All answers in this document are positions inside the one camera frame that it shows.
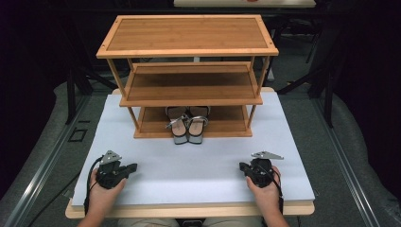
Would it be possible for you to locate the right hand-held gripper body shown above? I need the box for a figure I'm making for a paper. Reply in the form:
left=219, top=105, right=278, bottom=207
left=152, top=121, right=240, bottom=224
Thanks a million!
left=249, top=150, right=285, bottom=189

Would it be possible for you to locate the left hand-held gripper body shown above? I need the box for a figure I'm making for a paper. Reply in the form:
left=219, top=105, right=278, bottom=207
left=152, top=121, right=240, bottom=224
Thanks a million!
left=95, top=150, right=127, bottom=190

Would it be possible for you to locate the silver strap heeled sandal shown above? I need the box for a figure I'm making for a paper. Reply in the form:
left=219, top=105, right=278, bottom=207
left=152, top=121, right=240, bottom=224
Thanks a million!
left=165, top=106, right=190, bottom=146
left=187, top=106, right=211, bottom=146

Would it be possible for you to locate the wooden three-tier shoe rack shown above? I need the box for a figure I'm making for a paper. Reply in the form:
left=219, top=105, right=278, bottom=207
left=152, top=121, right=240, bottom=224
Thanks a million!
left=96, top=13, right=280, bottom=140

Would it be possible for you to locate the person's left hand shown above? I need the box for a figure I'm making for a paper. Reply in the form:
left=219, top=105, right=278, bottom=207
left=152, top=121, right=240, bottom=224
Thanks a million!
left=89, top=169, right=128, bottom=213

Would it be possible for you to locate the person's right hand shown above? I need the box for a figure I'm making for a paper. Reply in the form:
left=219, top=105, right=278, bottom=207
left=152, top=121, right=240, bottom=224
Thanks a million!
left=246, top=166, right=284, bottom=212

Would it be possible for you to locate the white table mat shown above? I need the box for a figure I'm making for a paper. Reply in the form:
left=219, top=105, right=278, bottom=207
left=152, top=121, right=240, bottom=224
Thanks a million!
left=71, top=92, right=316, bottom=208

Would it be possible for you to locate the light wooden table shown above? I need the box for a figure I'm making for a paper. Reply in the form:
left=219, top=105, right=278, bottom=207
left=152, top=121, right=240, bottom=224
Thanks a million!
left=64, top=86, right=316, bottom=219

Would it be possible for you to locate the black metal stand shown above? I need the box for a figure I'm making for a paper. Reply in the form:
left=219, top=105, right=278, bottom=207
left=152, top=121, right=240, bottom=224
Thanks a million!
left=276, top=18, right=336, bottom=129
left=62, top=29, right=118, bottom=126

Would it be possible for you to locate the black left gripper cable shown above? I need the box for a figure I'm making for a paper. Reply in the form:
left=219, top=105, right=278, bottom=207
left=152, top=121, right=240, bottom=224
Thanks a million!
left=27, top=155, right=105, bottom=227

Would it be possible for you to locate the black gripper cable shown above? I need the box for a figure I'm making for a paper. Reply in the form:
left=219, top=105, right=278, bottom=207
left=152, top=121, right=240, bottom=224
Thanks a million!
left=268, top=164, right=285, bottom=216
left=27, top=155, right=105, bottom=227

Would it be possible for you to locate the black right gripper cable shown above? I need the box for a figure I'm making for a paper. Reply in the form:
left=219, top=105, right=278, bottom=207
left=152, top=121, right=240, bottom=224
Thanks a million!
left=268, top=164, right=285, bottom=216

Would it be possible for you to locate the metal floor rail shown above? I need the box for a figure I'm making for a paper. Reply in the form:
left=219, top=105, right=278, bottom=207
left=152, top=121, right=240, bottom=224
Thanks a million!
left=311, top=96, right=383, bottom=227
left=2, top=94, right=93, bottom=227

